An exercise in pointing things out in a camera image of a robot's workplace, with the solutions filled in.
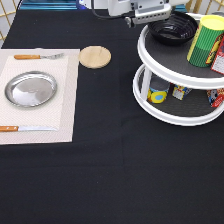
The round silver metal plate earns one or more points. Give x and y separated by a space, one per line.
30 89

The red box lower tier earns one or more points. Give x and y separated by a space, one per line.
215 97

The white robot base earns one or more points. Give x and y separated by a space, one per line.
98 4

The round wooden coaster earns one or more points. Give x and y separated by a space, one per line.
94 57

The blue yellow can lower tier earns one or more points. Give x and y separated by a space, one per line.
158 90

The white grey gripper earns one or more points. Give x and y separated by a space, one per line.
142 11

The white two-tier lazy Susan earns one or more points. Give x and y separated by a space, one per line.
170 64

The wooden handled fork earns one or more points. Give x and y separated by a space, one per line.
27 57

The black ribbed bowl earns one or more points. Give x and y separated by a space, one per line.
179 28

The wooden handled knife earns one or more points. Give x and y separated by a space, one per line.
25 128

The green yellow cylindrical can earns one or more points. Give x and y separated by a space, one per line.
206 41

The beige woven placemat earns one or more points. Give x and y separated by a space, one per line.
57 113

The red raisins box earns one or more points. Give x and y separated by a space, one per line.
218 63

